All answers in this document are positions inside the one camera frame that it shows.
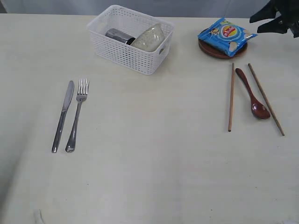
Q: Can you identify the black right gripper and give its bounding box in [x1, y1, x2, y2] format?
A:
[249, 0, 299, 38]

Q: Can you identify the blue chips bag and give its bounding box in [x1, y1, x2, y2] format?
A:
[198, 18, 257, 57]

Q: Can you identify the brown wooden chopstick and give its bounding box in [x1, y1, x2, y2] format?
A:
[228, 63, 235, 132]
[248, 63, 285, 136]

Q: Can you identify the brown round plate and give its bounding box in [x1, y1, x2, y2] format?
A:
[199, 40, 247, 59]

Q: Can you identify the brown wooden spoon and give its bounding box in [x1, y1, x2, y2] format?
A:
[235, 68, 271, 119]

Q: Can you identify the grey ceramic bowl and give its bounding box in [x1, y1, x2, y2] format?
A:
[131, 23, 165, 52]

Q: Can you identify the silver metal cup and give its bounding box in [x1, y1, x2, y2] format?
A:
[105, 28, 135, 45]

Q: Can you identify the silver metal fork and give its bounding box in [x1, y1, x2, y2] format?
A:
[65, 78, 89, 153]

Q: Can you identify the silver table knife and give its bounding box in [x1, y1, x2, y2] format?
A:
[51, 80, 74, 153]

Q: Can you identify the white perforated plastic basket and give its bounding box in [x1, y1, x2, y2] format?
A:
[87, 5, 174, 75]

